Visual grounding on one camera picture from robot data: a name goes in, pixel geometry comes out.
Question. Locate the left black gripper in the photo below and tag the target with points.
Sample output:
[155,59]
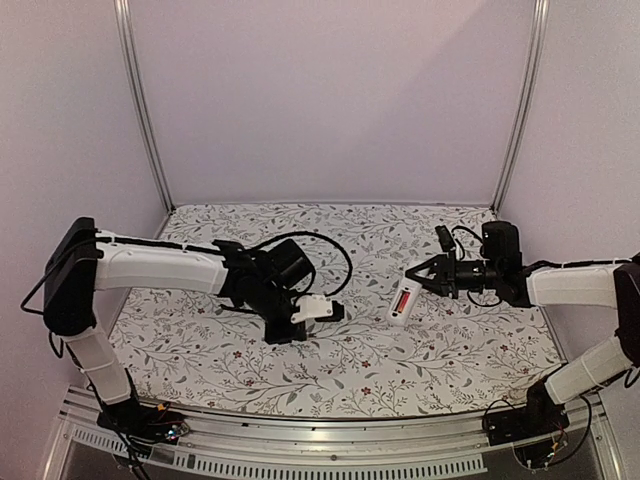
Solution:
[277,336]

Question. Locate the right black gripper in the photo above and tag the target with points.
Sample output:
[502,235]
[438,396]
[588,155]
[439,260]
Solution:
[446,274]

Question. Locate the red battery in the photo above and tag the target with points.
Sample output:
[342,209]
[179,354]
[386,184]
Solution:
[403,299]

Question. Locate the white remote control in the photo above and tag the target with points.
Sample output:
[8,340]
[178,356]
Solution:
[409,285]

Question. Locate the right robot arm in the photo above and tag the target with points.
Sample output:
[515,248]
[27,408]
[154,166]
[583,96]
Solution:
[606,283]

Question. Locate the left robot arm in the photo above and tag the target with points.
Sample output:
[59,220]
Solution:
[85,262]

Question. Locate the floral patterned table mat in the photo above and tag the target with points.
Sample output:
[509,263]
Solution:
[452,355]

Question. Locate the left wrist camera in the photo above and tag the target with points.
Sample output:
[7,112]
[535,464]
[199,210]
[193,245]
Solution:
[318,308]

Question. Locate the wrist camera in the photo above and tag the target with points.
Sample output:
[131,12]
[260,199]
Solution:
[318,308]
[445,239]

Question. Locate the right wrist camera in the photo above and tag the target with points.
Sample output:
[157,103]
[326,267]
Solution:
[445,239]

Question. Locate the front aluminium rail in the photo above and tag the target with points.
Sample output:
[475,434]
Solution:
[229,445]

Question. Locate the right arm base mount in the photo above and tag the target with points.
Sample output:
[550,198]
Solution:
[539,416]

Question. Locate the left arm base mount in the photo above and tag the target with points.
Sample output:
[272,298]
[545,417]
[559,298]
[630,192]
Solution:
[145,424]

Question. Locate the right aluminium frame post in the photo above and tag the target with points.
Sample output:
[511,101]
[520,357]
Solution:
[526,96]

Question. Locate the aluminium frame post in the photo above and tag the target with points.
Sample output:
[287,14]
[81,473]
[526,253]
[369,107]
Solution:
[134,77]
[526,96]

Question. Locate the left aluminium frame post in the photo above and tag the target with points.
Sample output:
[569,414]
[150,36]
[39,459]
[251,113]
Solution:
[134,77]

